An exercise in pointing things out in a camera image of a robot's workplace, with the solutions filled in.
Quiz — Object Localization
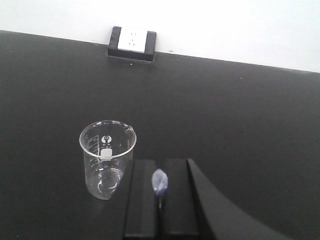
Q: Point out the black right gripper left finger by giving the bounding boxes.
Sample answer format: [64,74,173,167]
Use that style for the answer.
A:
[123,159,158,237]

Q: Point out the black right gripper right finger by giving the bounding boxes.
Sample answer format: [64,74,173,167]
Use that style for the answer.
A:
[162,158,199,236]

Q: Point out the clear glass beaker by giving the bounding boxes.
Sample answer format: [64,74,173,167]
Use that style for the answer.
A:
[79,120,137,200]

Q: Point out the white wall socket plate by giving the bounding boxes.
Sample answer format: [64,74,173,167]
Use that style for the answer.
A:
[117,27,148,53]

